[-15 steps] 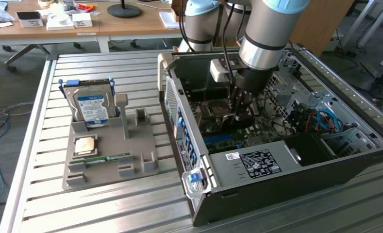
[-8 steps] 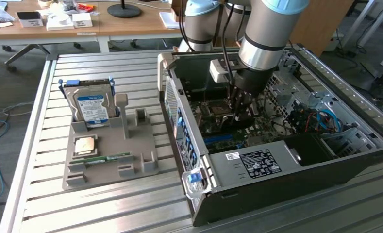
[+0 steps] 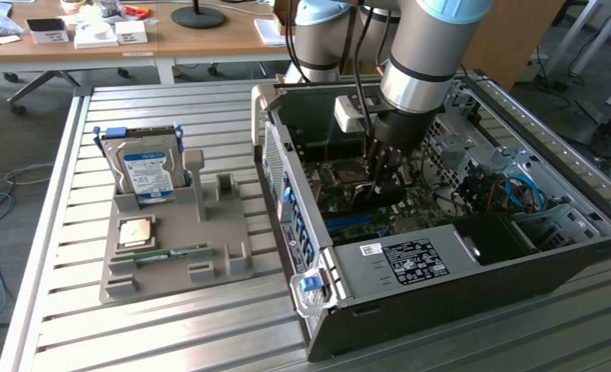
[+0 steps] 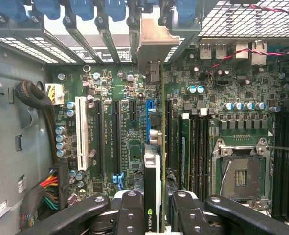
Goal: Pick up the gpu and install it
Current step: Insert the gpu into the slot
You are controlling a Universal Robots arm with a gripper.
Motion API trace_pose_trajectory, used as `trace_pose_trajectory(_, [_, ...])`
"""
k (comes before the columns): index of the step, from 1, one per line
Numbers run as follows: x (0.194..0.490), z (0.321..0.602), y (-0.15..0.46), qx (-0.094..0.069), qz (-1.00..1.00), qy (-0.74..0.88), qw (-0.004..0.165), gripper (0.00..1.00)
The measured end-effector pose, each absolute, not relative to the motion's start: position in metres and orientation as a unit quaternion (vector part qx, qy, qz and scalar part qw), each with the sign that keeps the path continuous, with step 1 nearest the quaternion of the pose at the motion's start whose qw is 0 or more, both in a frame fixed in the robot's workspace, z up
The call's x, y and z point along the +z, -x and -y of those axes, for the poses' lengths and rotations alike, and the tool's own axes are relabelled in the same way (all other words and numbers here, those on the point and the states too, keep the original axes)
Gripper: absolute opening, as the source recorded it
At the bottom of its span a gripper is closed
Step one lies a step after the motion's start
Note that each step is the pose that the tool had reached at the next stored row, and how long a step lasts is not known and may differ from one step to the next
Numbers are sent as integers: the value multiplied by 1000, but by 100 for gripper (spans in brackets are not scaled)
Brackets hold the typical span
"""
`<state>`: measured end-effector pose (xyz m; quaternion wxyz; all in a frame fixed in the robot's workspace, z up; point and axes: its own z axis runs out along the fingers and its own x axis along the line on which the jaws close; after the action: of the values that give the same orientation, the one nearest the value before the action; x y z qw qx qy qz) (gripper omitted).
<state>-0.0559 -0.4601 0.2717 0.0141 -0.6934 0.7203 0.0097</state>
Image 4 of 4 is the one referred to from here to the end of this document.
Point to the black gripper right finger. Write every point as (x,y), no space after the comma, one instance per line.
(190,215)

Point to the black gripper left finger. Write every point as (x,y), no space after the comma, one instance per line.
(130,215)

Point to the black RAM slot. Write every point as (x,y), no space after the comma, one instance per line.
(193,156)
(199,156)
(205,156)

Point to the CPU socket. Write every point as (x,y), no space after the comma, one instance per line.
(242,176)

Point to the installed RAM stick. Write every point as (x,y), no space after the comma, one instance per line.
(185,147)

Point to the black main power connector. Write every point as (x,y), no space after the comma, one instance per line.
(61,183)

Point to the long black expansion slot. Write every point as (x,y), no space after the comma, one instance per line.
(99,137)
(168,127)
(116,137)

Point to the white expansion slot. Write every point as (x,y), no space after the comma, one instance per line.
(82,134)

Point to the short black expansion slot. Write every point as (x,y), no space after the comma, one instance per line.
(133,111)

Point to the blue expansion slot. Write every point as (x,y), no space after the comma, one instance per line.
(150,107)

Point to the thin metal locking lever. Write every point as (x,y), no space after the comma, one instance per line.
(286,148)

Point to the green motherboard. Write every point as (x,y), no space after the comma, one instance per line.
(134,80)

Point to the white power connector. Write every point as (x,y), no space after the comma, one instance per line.
(57,94)

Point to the black open PC case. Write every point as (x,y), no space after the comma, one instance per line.
(12,122)

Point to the silver motherboard port housing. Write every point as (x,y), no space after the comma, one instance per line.
(242,50)
(220,51)
(205,51)
(259,52)

